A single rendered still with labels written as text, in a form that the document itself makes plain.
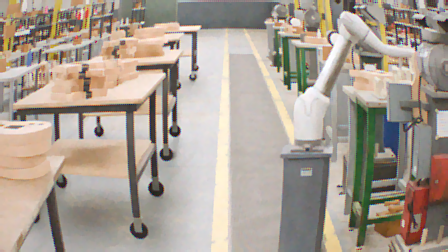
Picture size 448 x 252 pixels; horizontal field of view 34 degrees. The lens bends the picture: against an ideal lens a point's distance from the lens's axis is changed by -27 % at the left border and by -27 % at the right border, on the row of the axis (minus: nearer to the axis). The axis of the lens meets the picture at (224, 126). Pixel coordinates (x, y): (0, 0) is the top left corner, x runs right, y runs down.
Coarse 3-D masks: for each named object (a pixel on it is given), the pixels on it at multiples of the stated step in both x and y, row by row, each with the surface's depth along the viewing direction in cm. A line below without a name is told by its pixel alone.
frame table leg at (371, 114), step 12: (372, 108) 495; (372, 120) 496; (372, 132) 496; (372, 144) 497; (372, 156) 498; (372, 168) 499; (372, 180) 501; (360, 216) 507; (360, 228) 505; (360, 240) 506
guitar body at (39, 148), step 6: (30, 144) 285; (36, 144) 288; (42, 144) 293; (48, 144) 300; (0, 150) 284; (6, 150) 283; (12, 150) 282; (18, 150) 282; (24, 150) 283; (30, 150) 285; (36, 150) 288; (42, 150) 293; (12, 156) 282; (18, 156) 283; (24, 156) 283
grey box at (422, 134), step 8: (416, 128) 398; (424, 128) 391; (432, 128) 391; (416, 136) 398; (424, 136) 392; (416, 144) 398; (424, 144) 392; (416, 152) 396; (424, 152) 393; (416, 160) 396; (424, 160) 393; (416, 168) 395; (424, 168) 394; (416, 176) 395; (424, 176) 395
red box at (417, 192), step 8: (408, 184) 410; (416, 184) 401; (424, 184) 401; (408, 192) 405; (416, 192) 390; (424, 192) 391; (408, 200) 403; (416, 200) 391; (424, 200) 391; (416, 208) 392; (424, 208) 392; (408, 216) 397; (424, 216) 393; (408, 224) 394; (424, 224) 393; (400, 232) 415; (408, 232) 393; (416, 232) 394; (408, 240) 394; (416, 240) 394
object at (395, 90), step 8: (392, 88) 413; (400, 88) 413; (408, 88) 413; (392, 96) 413; (400, 96) 413; (408, 96) 413; (392, 104) 414; (392, 112) 414; (400, 112) 414; (408, 112) 414; (392, 120) 415; (400, 120) 415; (408, 120) 415; (416, 120) 407; (408, 128) 415
